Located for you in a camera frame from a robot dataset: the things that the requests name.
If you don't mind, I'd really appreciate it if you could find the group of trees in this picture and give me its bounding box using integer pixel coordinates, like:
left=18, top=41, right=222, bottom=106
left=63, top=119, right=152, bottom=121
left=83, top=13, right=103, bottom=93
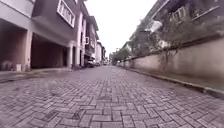
left=109, top=46, right=133, bottom=66

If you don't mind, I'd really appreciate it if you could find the parked car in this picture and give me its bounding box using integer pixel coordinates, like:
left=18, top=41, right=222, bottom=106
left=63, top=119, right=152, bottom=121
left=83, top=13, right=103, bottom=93
left=85, top=59, right=96, bottom=68

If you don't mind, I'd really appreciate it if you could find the brick paved road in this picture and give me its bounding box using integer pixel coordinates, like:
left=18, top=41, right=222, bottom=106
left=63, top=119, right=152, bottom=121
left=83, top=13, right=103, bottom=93
left=0, top=64, right=224, bottom=128

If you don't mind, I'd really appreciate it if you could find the row of buildings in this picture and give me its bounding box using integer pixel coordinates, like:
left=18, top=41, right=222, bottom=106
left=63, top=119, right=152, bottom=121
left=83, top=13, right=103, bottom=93
left=74, top=11, right=108, bottom=68

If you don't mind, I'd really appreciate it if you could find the thin tree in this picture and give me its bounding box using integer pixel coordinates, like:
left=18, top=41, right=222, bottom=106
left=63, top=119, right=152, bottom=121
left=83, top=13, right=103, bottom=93
left=156, top=13, right=198, bottom=73

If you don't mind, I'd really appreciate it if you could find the concrete kerb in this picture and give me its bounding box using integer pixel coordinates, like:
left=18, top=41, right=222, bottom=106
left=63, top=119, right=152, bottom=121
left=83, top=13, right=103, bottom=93
left=123, top=66, right=224, bottom=99

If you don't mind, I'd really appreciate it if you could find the grey concrete pavement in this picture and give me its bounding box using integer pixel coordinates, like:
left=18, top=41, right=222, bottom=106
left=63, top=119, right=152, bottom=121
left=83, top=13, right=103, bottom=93
left=0, top=67, right=73, bottom=83

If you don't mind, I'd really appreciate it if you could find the dark brown building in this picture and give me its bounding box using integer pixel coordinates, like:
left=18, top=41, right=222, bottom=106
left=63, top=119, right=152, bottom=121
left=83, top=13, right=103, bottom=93
left=29, top=0, right=86, bottom=70

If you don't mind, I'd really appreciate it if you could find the grey verge strip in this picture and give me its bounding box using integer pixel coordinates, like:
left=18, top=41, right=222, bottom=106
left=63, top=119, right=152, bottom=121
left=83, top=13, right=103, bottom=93
left=133, top=68, right=224, bottom=93

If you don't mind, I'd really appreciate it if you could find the pink building with garages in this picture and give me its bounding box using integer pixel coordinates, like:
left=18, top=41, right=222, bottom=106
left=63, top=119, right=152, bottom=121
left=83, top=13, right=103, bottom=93
left=0, top=0, right=36, bottom=72

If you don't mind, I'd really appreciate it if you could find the grey boundary wall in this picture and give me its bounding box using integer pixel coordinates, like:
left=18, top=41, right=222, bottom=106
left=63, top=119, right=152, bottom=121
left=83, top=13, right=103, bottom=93
left=118, top=34, right=224, bottom=89

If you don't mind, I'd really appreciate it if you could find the building behind wall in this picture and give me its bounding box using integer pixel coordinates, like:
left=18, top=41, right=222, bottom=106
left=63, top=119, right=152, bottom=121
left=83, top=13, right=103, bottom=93
left=128, top=0, right=224, bottom=58

